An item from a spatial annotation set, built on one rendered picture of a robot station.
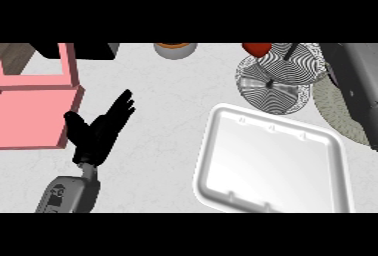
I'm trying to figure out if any red bell pepper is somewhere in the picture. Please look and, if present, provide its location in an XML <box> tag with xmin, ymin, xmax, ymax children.
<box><xmin>240</xmin><ymin>43</ymin><xmax>273</xmax><ymax>58</ymax></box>

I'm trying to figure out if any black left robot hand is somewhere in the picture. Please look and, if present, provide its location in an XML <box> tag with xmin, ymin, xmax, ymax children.
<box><xmin>63</xmin><ymin>88</ymin><xmax>137</xmax><ymax>167</ymax></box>

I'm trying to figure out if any beige woven placemat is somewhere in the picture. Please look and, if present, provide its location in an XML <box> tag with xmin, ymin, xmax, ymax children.
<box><xmin>311</xmin><ymin>77</ymin><xmax>372</xmax><ymax>147</ymax></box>

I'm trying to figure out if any tiered wire basket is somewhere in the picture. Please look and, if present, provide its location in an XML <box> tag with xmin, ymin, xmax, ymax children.
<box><xmin>233</xmin><ymin>43</ymin><xmax>329</xmax><ymax>116</ymax></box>

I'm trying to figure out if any white plastic tray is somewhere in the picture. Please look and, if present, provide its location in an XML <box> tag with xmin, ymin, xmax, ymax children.
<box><xmin>192</xmin><ymin>102</ymin><xmax>357</xmax><ymax>214</ymax></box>

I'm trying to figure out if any pink cabinet frame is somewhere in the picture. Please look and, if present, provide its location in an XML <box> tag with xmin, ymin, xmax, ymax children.
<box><xmin>0</xmin><ymin>43</ymin><xmax>81</xmax><ymax>91</ymax></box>

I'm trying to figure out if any pink open drawer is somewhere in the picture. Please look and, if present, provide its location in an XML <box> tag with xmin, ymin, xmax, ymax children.
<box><xmin>0</xmin><ymin>85</ymin><xmax>85</xmax><ymax>151</ymax></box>

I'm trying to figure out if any black appliance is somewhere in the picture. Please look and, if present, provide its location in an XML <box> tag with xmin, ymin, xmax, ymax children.
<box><xmin>28</xmin><ymin>43</ymin><xmax>121</xmax><ymax>61</ymax></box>

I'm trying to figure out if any grey cup with orange rim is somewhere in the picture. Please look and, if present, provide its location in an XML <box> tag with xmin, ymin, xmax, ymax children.
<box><xmin>152</xmin><ymin>43</ymin><xmax>199</xmax><ymax>61</ymax></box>

